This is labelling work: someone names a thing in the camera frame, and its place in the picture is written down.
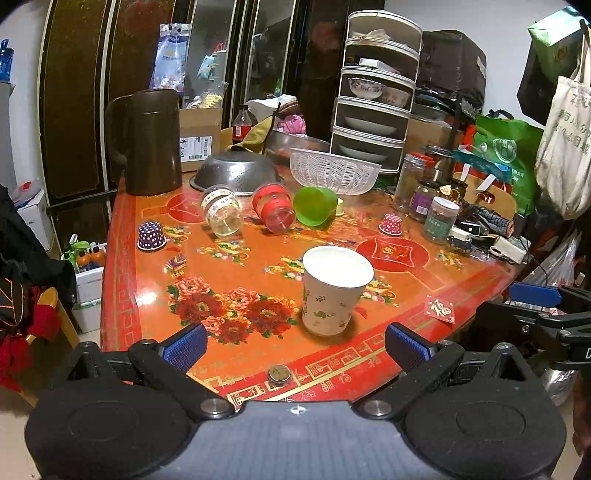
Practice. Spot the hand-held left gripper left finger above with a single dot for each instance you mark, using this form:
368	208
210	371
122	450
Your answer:
184	347

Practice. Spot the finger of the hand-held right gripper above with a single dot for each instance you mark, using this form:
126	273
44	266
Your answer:
535	295

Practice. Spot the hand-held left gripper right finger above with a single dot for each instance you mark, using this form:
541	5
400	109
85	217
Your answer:
408	347

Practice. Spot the white floral paper cup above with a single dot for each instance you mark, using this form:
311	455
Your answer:
334	295

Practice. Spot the purple polka-dot small cup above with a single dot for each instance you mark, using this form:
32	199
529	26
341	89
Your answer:
150	236

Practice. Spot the clear glass cup with label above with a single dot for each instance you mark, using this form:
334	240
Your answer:
222	211

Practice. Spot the small yellow-green cup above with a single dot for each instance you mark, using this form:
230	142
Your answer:
340	206

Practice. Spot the red plastic cup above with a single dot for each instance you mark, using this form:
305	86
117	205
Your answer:
274	207

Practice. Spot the green plastic cup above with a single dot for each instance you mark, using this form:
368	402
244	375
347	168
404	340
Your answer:
314	206

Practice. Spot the red square paper sticker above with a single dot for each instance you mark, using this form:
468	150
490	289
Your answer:
439	308

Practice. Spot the white power strip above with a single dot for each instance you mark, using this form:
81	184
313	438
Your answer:
508	249

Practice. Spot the black hair roller brush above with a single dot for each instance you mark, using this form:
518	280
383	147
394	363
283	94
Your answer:
496	221

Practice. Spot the metal bottle cap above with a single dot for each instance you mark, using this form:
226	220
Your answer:
279	373

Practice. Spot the white crate with bottles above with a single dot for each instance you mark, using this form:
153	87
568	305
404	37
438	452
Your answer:
87	281

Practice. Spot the glass jar white lid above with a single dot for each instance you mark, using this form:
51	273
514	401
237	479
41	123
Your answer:
442	220

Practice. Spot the red polka-dot cupcake liner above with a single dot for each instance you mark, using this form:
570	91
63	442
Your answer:
391	225

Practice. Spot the green shopping bag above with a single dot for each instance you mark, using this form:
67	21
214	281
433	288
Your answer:
505	157

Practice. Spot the small dark glass jar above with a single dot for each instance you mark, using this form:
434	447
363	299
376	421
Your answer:
422	202

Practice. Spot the white canvas tote bag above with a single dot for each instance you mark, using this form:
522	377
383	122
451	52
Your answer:
565	147

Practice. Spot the steel thermos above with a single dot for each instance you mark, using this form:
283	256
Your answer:
438	164

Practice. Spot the tall glass jar red lid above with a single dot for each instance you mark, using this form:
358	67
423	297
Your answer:
408	182

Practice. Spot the dark clothes pile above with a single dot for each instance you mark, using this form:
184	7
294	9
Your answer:
23	277

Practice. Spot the metal colander bowl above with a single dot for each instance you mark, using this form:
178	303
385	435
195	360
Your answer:
235	173

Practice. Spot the white plastic basket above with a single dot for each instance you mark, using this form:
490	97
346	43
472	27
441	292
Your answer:
334	171

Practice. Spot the white cardboard box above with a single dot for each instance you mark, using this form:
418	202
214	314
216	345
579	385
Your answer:
34	217

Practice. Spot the white plate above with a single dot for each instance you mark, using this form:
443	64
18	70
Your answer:
364	153
369	124

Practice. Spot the brown plastic pitcher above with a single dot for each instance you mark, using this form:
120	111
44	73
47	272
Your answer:
152	143

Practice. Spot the dark hanging bag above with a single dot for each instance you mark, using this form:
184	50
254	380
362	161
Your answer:
542	85

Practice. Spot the olive cloth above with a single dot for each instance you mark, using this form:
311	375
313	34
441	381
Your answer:
256	136

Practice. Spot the cola bottle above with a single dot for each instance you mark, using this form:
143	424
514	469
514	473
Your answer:
241	125

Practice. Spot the metal basin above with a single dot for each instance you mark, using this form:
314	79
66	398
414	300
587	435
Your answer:
295	144

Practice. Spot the pale porcelain bowl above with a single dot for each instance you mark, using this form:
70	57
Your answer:
396	97

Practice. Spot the black bag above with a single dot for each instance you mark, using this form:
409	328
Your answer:
452	62

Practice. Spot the pink cloth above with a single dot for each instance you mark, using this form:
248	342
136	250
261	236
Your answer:
293	123

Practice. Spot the green gift box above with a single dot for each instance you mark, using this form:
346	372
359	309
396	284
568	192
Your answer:
556	34

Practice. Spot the blue patterned porcelain bowl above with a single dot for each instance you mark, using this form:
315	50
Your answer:
364	88

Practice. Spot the dark wooden cabinet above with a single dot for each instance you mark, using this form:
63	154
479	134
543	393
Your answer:
83	92

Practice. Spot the white tiered dish cover rack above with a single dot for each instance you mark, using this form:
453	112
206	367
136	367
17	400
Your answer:
383	55

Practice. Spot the blue white snack bag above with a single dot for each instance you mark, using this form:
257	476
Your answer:
168	55

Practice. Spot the blue water bottle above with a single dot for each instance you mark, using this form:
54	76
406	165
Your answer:
4	59

